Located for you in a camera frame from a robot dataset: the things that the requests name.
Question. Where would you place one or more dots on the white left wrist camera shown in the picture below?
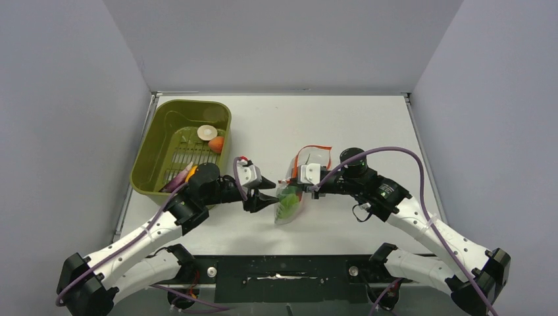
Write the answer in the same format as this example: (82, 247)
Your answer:
(247, 175)

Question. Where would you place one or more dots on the clear zip bag orange zipper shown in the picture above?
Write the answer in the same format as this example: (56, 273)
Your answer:
(308, 154)

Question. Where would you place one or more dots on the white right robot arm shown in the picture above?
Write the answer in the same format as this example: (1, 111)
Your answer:
(472, 275)

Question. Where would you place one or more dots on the orange round fruit toy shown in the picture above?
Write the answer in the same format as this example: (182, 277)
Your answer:
(216, 144)

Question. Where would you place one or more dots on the white mushroom toy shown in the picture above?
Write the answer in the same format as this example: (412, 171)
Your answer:
(207, 132)

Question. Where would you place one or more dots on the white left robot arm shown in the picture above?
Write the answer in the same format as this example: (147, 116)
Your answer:
(95, 283)

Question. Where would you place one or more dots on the orange bell pepper toy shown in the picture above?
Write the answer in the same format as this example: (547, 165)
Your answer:
(191, 172)

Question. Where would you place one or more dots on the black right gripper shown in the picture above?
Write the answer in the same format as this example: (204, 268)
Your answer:
(317, 193)

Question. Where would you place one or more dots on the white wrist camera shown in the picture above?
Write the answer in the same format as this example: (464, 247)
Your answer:
(311, 174)
(247, 175)

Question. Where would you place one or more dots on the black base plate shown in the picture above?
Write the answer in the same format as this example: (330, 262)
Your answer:
(284, 278)

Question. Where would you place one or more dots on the purple eggplant toy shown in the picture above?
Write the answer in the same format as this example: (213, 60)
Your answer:
(177, 181)

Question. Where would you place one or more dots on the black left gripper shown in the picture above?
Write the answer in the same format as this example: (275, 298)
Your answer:
(258, 200)

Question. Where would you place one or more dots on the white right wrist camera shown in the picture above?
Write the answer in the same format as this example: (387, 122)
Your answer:
(311, 174)

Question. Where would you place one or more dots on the olive green plastic bin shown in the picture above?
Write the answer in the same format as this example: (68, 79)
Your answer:
(171, 143)

